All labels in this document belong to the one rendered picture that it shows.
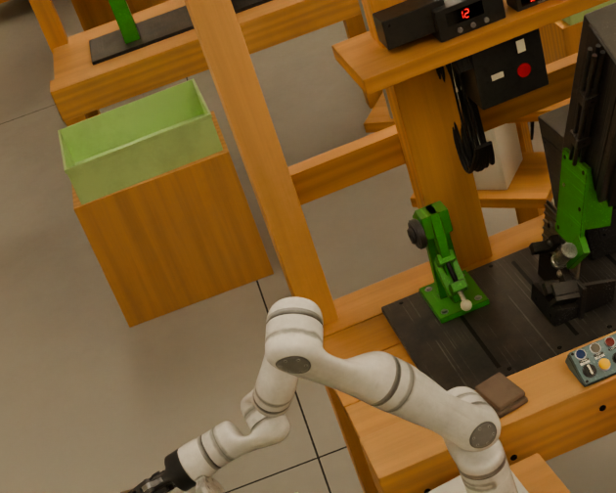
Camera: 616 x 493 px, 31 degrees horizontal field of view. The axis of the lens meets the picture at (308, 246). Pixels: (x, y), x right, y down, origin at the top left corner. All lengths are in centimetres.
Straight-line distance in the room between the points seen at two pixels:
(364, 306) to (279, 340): 117
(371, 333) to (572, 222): 59
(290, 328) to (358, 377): 15
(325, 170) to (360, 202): 230
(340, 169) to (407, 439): 72
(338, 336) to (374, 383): 99
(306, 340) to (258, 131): 93
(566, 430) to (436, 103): 82
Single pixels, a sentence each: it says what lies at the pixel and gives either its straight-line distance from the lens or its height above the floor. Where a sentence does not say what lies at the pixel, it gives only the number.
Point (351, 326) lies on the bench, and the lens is 282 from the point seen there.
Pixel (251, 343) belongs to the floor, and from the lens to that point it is 440.
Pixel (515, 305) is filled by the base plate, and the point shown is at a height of 90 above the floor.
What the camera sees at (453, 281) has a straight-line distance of 269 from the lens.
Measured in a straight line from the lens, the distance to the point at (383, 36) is 250.
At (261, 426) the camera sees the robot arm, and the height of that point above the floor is 128.
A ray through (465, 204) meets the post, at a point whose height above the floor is 106.
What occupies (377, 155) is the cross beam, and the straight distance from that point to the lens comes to 277.
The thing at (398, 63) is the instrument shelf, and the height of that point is 154.
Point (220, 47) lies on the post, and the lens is 246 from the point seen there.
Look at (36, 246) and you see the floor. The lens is 573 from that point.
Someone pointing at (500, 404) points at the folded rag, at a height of 93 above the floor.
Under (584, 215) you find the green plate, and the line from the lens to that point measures 250.
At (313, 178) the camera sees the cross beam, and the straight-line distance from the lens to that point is 274.
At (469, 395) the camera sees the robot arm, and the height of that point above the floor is 122.
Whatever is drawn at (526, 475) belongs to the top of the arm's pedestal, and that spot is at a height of 85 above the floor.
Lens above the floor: 255
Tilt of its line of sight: 32 degrees down
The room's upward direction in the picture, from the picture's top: 19 degrees counter-clockwise
